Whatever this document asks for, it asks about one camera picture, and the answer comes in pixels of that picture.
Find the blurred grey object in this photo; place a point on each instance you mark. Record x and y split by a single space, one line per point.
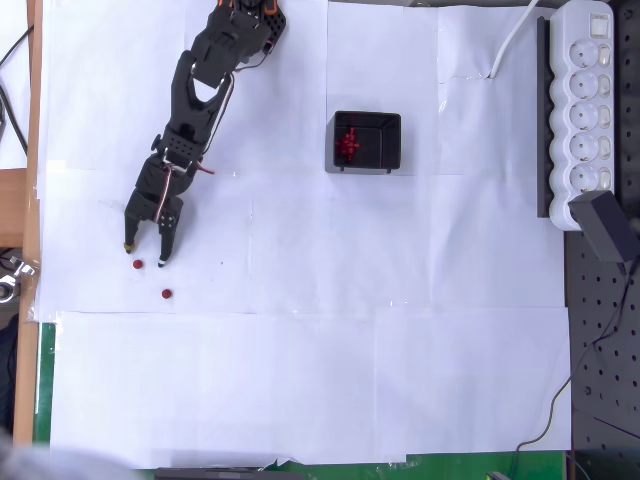
30 462

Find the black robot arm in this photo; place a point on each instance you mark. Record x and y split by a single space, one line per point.
200 100

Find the black fabric object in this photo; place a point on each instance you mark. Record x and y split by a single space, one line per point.
6 380

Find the black open box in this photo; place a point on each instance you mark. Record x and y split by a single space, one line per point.
380 145

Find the black power adapter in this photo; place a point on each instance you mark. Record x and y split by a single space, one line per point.
597 225

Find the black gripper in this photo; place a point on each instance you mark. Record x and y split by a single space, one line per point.
145 208

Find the green mat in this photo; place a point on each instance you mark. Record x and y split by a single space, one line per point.
45 380

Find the silver metal clamp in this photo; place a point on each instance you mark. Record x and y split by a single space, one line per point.
21 268

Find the black pegboard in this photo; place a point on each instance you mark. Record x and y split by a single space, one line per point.
605 350

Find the white paper table cover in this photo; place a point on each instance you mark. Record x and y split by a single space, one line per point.
350 375

